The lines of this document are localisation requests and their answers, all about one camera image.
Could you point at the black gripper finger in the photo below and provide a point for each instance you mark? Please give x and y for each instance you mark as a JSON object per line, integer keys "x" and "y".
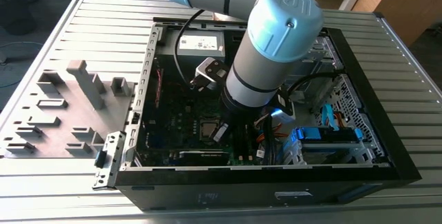
{"x": 220, "y": 133}

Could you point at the small square silver CPU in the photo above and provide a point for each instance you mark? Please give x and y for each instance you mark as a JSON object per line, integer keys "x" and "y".
{"x": 207, "y": 128}

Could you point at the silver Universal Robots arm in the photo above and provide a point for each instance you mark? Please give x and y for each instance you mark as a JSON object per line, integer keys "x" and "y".
{"x": 262, "y": 74}

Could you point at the black RAM slot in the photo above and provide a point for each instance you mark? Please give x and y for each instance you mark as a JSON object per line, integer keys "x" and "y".
{"x": 238, "y": 146}
{"x": 249, "y": 143}

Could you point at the black graphics card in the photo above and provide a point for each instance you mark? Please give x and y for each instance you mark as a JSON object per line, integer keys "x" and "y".
{"x": 204, "y": 155}

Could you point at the green motherboard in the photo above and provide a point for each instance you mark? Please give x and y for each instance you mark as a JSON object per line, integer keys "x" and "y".
{"x": 172, "y": 133}

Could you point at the black open PC case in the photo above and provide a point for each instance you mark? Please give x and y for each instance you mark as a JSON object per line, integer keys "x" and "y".
{"x": 242, "y": 182}

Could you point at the hard disk in blue carrier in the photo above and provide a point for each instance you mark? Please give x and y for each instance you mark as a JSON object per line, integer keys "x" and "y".
{"x": 310, "y": 133}

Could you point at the grey power supply unit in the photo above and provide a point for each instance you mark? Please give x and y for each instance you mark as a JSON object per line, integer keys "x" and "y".
{"x": 207, "y": 53}

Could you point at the silver perforated disk bay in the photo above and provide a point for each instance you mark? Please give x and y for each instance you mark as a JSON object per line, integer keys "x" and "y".
{"x": 345, "y": 97}

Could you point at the silver drive cage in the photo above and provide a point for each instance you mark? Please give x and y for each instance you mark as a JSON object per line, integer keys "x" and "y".
{"x": 327, "y": 61}

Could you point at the grey parts rack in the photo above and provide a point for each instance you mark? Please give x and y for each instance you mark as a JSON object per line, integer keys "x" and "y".
{"x": 55, "y": 141}

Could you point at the wooden cabinet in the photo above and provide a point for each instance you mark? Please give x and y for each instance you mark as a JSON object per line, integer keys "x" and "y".
{"x": 407, "y": 1}

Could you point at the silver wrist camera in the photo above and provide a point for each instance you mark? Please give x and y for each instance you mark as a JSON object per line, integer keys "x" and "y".
{"x": 283, "y": 115}
{"x": 207, "y": 72}

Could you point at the silver card retention bracket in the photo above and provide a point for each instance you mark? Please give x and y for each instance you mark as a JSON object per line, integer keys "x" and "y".
{"x": 115, "y": 154}

